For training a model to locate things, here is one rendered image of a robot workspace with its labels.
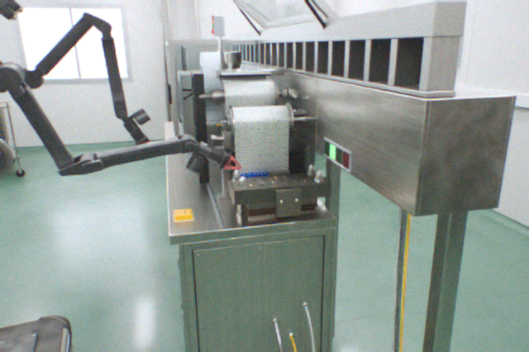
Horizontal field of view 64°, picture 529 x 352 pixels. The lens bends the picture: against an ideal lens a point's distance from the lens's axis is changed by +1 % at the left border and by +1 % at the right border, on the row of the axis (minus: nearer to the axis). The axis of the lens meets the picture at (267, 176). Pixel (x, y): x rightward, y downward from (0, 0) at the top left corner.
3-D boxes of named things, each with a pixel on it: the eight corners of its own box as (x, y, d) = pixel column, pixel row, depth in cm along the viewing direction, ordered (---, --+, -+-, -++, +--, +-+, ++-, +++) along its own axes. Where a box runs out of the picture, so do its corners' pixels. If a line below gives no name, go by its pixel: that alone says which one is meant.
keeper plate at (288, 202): (275, 216, 170) (275, 189, 167) (299, 213, 172) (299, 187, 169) (277, 217, 167) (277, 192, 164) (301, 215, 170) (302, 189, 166)
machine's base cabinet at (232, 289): (174, 212, 417) (167, 126, 391) (239, 206, 431) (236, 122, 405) (189, 427, 182) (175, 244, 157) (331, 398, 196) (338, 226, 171)
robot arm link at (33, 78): (89, 5, 191) (88, 3, 182) (114, 29, 197) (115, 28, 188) (20, 78, 189) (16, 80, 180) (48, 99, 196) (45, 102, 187)
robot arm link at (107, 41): (97, 24, 195) (97, 23, 185) (111, 23, 196) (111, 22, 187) (115, 117, 208) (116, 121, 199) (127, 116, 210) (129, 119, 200)
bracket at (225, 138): (216, 196, 195) (213, 130, 186) (230, 195, 197) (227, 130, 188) (217, 200, 191) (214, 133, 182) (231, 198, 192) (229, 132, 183)
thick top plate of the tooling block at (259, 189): (228, 192, 179) (227, 178, 177) (317, 184, 188) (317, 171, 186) (234, 205, 164) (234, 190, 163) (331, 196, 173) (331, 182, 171)
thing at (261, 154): (235, 179, 183) (234, 137, 177) (288, 175, 188) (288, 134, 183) (235, 179, 182) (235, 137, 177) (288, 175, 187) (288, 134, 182)
